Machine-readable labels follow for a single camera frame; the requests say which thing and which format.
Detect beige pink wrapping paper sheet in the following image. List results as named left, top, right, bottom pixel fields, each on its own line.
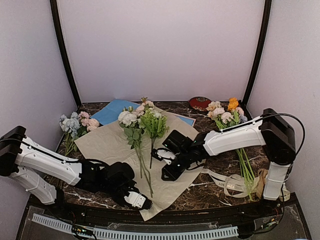
left=75, top=111, right=203, bottom=221

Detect black frame post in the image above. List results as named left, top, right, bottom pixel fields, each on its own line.
left=49, top=0, right=82, bottom=107
left=242, top=0, right=272, bottom=107

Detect green leafy fake flower bunch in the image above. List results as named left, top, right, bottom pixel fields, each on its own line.
left=139, top=108, right=169, bottom=169

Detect pile of fake flowers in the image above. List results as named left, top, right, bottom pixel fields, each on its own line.
left=203, top=97, right=255, bottom=193
left=59, top=111, right=100, bottom=156

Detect right black frame post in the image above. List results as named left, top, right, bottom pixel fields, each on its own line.
left=242, top=0, right=272, bottom=107

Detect white printed ribbon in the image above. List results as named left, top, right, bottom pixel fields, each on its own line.
left=199, top=168, right=292, bottom=202

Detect white slotted cable duct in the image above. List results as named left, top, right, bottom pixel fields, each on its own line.
left=31, top=213, right=239, bottom=240

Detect white rose fake flower stem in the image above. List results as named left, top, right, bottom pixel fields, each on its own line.
left=117, top=105, right=155, bottom=198

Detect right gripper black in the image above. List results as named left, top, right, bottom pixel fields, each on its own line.
left=161, top=150, right=192, bottom=181

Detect pink rose fake flower stem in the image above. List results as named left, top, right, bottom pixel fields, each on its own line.
left=133, top=97, right=155, bottom=182

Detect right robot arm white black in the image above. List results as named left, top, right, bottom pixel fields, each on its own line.
left=152, top=108, right=301, bottom=217

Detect left black frame post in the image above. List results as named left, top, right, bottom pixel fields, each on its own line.
left=49, top=0, right=82, bottom=107

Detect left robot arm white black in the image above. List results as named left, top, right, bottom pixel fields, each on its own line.
left=0, top=126, right=147, bottom=218

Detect red round embroidered cushion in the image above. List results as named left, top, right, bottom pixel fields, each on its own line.
left=188, top=96, right=211, bottom=112

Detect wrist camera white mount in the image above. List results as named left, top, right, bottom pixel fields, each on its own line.
left=124, top=191, right=153, bottom=210
left=150, top=129, right=193, bottom=166

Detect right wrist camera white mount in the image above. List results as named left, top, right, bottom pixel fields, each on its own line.
left=150, top=129, right=193, bottom=166

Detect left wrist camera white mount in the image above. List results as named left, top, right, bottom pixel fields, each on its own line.
left=124, top=191, right=153, bottom=210

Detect blue wrapping paper sheet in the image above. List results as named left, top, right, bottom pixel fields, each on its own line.
left=90, top=99, right=196, bottom=127

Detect right pile of fake flowers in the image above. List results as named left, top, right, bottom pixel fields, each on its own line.
left=203, top=97, right=255, bottom=193

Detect left pile of fake flowers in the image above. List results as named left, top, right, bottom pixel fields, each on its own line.
left=59, top=111, right=100, bottom=156

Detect brown twine ribbon bundle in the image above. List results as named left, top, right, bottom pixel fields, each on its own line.
left=256, top=168, right=268, bottom=199

